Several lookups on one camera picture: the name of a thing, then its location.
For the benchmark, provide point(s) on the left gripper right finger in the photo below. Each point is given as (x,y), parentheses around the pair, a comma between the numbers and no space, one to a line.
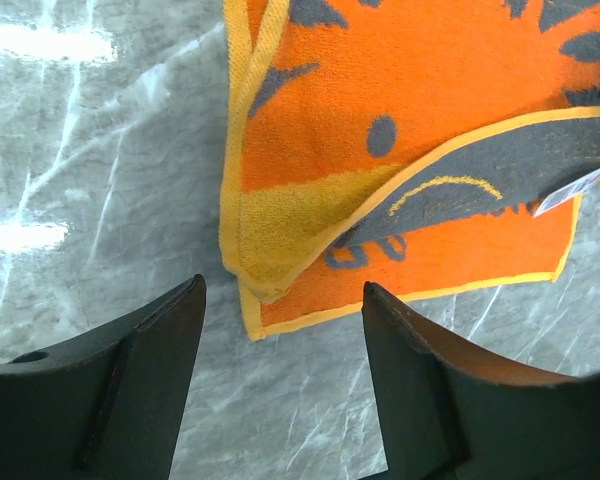
(450,409)

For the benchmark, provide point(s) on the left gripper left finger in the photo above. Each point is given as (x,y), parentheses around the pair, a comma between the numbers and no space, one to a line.
(106,404)

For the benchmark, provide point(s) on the orange yellow cloth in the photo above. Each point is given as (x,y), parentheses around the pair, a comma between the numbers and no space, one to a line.
(434,147)

